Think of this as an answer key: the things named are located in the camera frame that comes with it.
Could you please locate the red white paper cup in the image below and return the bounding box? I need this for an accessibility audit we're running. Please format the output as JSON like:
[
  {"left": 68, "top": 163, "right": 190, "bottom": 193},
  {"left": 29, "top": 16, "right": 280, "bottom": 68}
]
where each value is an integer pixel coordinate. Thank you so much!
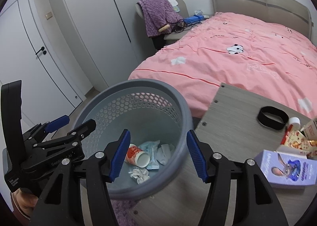
[{"left": 125, "top": 144, "right": 150, "bottom": 168}]

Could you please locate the purple cartoon tissue box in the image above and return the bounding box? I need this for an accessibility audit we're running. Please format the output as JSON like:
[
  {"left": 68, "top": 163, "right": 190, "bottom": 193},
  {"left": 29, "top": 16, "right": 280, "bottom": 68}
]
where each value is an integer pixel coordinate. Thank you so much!
[{"left": 254, "top": 150, "right": 316, "bottom": 189}]

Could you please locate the red yellow snack wrapper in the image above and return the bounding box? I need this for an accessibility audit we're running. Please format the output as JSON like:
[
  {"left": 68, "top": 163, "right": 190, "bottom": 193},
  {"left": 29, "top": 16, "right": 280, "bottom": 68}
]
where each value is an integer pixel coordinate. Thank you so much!
[{"left": 281, "top": 118, "right": 316, "bottom": 159}]

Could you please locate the white plastic lid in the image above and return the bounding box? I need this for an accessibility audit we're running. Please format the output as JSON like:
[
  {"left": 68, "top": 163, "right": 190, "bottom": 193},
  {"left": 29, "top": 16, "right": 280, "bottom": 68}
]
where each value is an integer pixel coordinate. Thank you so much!
[{"left": 288, "top": 116, "right": 301, "bottom": 127}]

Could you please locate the grey perforated trash basket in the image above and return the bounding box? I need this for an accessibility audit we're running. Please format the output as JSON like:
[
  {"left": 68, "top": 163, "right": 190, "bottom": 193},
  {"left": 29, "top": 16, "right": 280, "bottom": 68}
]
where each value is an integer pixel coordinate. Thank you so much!
[{"left": 73, "top": 79, "right": 193, "bottom": 200}]

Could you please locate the person's left hand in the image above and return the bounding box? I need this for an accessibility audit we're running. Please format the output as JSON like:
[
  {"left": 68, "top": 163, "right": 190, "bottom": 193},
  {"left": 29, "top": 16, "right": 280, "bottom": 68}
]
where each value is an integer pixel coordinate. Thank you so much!
[{"left": 10, "top": 189, "right": 38, "bottom": 217}]

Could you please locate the light blue plastic wrapper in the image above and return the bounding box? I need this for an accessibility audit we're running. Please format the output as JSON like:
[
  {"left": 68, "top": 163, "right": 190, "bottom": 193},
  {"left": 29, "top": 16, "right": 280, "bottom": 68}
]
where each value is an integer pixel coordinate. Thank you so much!
[{"left": 138, "top": 140, "right": 175, "bottom": 170}]

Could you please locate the white crumpled tissue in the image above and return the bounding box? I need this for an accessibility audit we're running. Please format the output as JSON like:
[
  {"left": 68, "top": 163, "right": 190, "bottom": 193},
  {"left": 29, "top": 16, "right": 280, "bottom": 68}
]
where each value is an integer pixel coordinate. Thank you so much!
[{"left": 129, "top": 167, "right": 150, "bottom": 185}]

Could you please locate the white room door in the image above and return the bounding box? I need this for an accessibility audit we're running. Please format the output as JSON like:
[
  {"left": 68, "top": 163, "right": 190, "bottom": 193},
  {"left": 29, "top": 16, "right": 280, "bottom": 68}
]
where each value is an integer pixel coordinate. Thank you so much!
[{"left": 1, "top": 0, "right": 82, "bottom": 125}]

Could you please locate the grey bedside chair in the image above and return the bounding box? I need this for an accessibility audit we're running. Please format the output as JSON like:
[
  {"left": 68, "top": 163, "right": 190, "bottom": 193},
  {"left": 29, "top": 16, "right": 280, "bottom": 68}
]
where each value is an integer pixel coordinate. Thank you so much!
[{"left": 136, "top": 0, "right": 186, "bottom": 51}]

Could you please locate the pink patterned duvet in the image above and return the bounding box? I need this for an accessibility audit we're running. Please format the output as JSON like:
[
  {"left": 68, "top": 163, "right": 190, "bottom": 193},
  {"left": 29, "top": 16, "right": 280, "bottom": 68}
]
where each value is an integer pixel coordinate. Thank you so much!
[{"left": 130, "top": 12, "right": 316, "bottom": 118}]

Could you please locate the white wardrobe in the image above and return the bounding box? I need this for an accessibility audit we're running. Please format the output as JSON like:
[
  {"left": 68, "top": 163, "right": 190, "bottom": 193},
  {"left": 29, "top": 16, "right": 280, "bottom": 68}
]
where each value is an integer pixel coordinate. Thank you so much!
[{"left": 49, "top": 0, "right": 156, "bottom": 91}]

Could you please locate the purple fuzzy garment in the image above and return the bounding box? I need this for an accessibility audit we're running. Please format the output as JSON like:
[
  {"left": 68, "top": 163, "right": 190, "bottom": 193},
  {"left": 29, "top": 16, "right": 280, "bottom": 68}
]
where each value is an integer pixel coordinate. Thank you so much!
[{"left": 137, "top": 0, "right": 183, "bottom": 38}]

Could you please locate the grey upholstered headboard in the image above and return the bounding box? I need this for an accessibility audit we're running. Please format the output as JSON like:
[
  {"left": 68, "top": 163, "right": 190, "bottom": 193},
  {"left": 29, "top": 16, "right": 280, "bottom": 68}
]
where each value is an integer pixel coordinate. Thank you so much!
[{"left": 212, "top": 0, "right": 313, "bottom": 39}]

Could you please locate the black ring band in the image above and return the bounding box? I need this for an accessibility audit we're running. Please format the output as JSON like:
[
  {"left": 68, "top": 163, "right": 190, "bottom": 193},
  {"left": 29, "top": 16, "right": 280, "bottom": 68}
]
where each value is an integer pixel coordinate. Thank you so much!
[{"left": 257, "top": 106, "right": 289, "bottom": 131}]

